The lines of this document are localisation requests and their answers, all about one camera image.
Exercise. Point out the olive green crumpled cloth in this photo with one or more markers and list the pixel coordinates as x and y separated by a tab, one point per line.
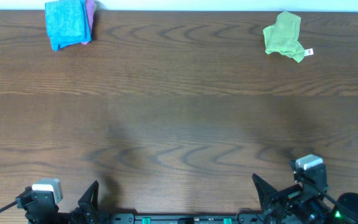
282	37

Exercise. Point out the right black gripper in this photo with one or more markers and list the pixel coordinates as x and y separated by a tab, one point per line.
279	196

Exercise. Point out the blue microfiber cloth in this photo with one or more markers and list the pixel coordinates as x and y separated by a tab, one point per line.
65	22

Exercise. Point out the purple folded cloth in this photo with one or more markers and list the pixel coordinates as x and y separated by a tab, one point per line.
90	7

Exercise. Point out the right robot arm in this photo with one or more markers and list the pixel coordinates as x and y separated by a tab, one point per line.
342	210

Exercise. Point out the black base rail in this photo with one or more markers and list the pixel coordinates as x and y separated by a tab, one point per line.
130	218

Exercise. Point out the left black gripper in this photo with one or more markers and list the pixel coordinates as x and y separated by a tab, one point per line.
71	214

